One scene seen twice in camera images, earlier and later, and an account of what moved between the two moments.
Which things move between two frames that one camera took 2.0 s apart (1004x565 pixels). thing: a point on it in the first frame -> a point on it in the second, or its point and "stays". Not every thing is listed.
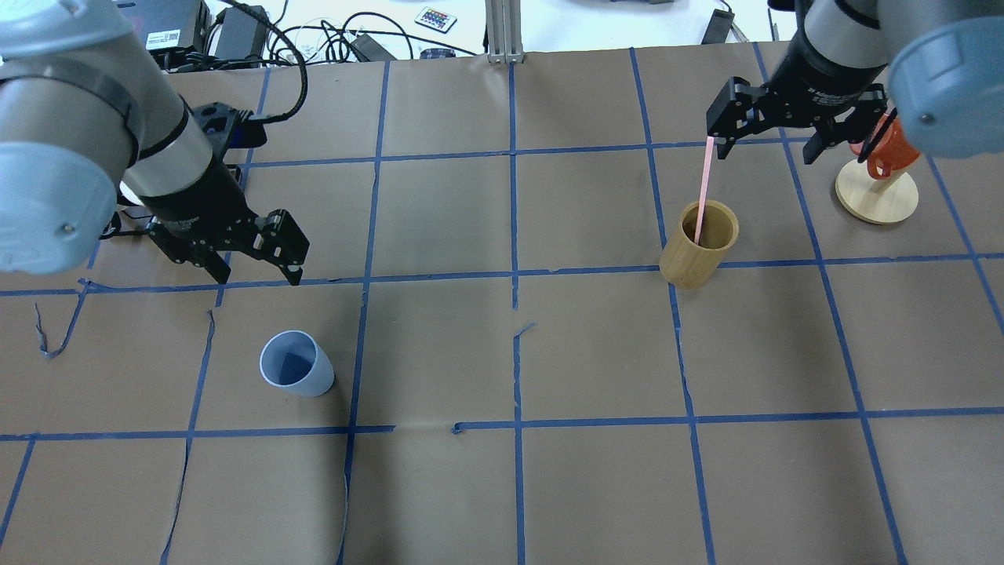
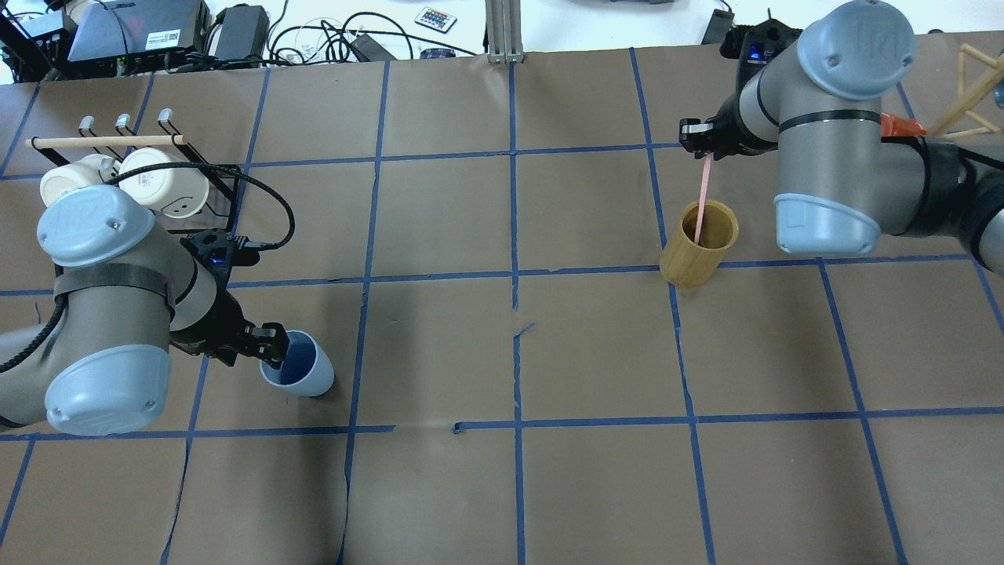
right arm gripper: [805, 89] -> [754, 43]
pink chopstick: [704, 191] stays
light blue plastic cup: [293, 361] stays
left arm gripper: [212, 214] -> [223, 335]
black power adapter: [242, 32] stays
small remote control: [435, 20] stays
